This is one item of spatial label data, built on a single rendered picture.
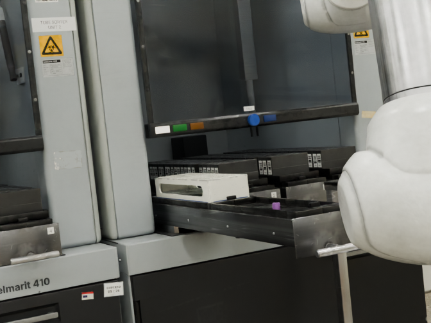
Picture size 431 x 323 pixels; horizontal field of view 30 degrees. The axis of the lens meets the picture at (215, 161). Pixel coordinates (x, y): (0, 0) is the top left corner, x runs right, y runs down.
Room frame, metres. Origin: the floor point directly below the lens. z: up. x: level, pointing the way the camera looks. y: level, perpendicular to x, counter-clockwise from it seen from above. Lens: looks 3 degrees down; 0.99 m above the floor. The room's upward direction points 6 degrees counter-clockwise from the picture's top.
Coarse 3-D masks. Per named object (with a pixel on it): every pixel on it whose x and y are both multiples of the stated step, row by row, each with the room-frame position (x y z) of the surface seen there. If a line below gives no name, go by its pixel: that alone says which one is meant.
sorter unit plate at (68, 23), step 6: (36, 18) 1.80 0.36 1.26; (42, 18) 1.80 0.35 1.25; (48, 18) 1.81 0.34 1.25; (54, 18) 1.82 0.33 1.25; (60, 18) 1.82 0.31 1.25; (66, 18) 1.83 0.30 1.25; (72, 18) 1.84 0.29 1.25; (36, 24) 1.80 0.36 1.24; (42, 24) 1.80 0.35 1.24; (48, 24) 1.81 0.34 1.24; (54, 24) 1.82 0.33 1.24; (60, 24) 1.82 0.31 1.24; (66, 24) 1.83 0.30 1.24; (72, 24) 1.83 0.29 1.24; (36, 30) 1.80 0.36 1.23; (42, 30) 1.80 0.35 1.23; (48, 30) 1.81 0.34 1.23; (54, 30) 1.81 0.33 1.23; (60, 30) 1.82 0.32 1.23; (66, 30) 1.83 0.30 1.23; (72, 30) 1.83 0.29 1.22
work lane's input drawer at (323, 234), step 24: (168, 216) 1.86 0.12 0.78; (192, 216) 1.74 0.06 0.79; (216, 216) 1.63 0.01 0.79; (240, 216) 1.54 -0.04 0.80; (264, 216) 1.47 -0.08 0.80; (288, 216) 1.40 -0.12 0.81; (312, 216) 1.39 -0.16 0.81; (336, 216) 1.41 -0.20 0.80; (264, 240) 1.47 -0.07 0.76; (288, 240) 1.39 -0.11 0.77; (312, 240) 1.39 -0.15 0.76; (336, 240) 1.41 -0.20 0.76
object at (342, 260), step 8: (328, 184) 1.85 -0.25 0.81; (336, 184) 1.82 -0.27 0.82; (328, 192) 1.86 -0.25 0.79; (336, 192) 1.85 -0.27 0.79; (328, 200) 1.86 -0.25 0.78; (336, 200) 1.85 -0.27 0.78; (336, 256) 1.85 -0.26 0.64; (344, 256) 1.86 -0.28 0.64; (336, 264) 1.86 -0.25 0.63; (344, 264) 1.85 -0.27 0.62; (336, 272) 1.86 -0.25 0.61; (344, 272) 1.85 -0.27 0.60; (336, 280) 1.86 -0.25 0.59; (344, 280) 1.85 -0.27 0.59; (336, 288) 1.87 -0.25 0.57; (344, 288) 1.85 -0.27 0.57; (344, 296) 1.85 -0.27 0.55; (344, 304) 1.85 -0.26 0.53; (344, 312) 1.85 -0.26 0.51; (344, 320) 1.85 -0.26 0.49; (352, 320) 1.86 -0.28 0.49
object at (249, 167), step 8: (248, 160) 2.01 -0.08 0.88; (256, 160) 2.02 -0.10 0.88; (216, 168) 1.97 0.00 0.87; (224, 168) 1.97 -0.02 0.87; (232, 168) 1.98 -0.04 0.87; (240, 168) 1.99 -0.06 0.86; (248, 168) 2.01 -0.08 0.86; (256, 168) 2.02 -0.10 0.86; (248, 176) 2.00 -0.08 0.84; (256, 176) 2.01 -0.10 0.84
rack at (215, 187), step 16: (176, 176) 1.91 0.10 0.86; (192, 176) 1.85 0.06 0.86; (208, 176) 1.81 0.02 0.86; (224, 176) 1.75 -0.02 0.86; (240, 176) 1.73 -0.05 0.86; (160, 192) 1.93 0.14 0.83; (176, 192) 1.90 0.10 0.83; (192, 192) 1.87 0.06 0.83; (208, 192) 1.70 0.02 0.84; (224, 192) 1.71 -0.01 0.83; (240, 192) 1.73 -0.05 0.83
